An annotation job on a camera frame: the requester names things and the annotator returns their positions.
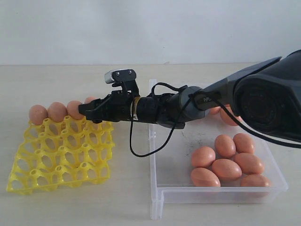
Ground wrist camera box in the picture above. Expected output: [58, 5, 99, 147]
[104, 69, 139, 95]

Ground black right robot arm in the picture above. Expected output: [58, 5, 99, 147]
[79, 51, 301, 148]

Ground brown egg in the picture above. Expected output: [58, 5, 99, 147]
[209, 106, 221, 115]
[191, 146, 216, 168]
[234, 153, 265, 175]
[67, 100, 85, 120]
[48, 102, 68, 122]
[190, 168, 221, 187]
[29, 105, 48, 125]
[240, 174, 272, 198]
[220, 106, 242, 126]
[212, 159, 242, 181]
[84, 97, 96, 104]
[214, 134, 236, 158]
[233, 133, 255, 154]

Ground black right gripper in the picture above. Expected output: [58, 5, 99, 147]
[79, 90, 133, 124]

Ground yellow plastic egg tray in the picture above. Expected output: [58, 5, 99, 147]
[7, 116, 115, 195]

